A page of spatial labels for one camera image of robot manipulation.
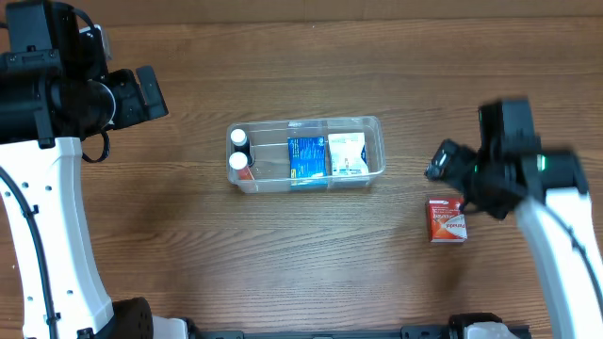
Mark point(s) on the dark bottle with white cap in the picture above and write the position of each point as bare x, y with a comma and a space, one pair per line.
242, 143

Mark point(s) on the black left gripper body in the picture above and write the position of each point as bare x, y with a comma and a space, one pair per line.
134, 100

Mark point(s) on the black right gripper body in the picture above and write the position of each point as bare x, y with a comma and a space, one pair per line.
478, 189

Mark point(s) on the clear plastic container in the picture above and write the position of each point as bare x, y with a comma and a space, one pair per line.
282, 156

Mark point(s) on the white bandage box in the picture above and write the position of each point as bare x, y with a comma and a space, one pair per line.
348, 154

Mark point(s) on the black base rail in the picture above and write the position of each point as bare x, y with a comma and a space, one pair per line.
474, 325

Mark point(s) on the red Panadol box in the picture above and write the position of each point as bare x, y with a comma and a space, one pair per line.
445, 220

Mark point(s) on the orange tube with white cap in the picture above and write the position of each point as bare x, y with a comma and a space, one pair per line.
239, 163

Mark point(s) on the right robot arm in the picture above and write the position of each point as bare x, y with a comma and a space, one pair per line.
547, 191

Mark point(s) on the blue VapoDrops box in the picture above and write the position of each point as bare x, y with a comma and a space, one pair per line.
307, 159

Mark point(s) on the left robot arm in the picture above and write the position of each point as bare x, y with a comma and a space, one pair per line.
57, 91

